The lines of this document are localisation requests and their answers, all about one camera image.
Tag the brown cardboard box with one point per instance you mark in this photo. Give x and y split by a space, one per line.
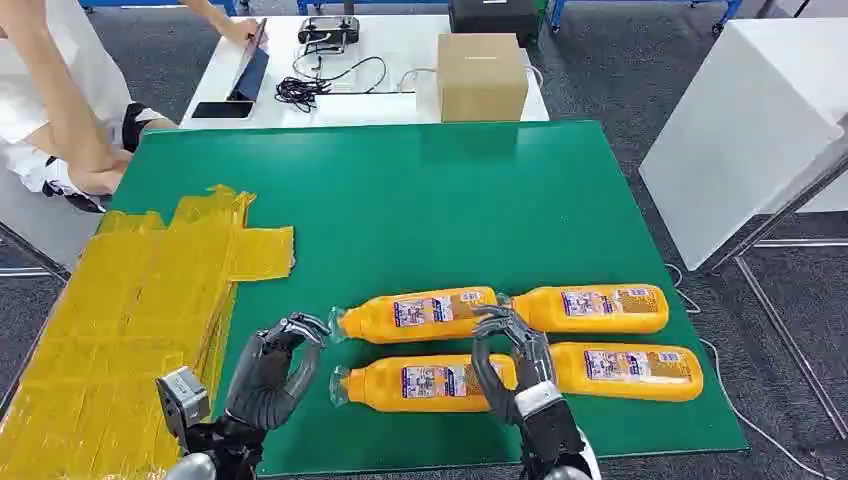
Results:
482 79

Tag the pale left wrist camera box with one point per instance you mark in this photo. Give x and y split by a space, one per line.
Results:
182 401

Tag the green table mat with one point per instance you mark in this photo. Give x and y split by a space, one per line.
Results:
430 212

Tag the blue metal frame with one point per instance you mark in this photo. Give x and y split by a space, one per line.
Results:
159 3
371 3

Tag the orange drink bottle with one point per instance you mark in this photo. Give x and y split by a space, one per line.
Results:
629 387
378 318
378 391
596 321

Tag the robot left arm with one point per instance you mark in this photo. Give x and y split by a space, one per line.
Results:
225 447

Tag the black handheld controller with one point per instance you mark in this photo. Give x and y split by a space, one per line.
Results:
328 30

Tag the metal floor frame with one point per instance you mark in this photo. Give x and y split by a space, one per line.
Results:
788 344

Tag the tablet with blue cover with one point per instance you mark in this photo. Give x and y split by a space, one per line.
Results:
250 76

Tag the black smartphone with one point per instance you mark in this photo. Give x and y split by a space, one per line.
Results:
222 110

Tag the person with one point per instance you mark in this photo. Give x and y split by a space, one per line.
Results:
33 86

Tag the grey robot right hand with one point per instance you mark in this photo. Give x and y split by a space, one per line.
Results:
533 361

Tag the green plastic crate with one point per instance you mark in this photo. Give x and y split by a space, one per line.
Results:
543 13

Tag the person's hand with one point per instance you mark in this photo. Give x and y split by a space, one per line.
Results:
99 177
244 32

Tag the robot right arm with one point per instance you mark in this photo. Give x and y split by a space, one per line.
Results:
553 430

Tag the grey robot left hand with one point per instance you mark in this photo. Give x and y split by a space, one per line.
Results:
262 387

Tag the yellow plastic sheet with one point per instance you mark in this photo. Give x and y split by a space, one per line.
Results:
132 311

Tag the white panel table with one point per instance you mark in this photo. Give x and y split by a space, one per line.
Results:
735 132

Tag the black case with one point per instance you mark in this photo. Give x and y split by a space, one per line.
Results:
493 18

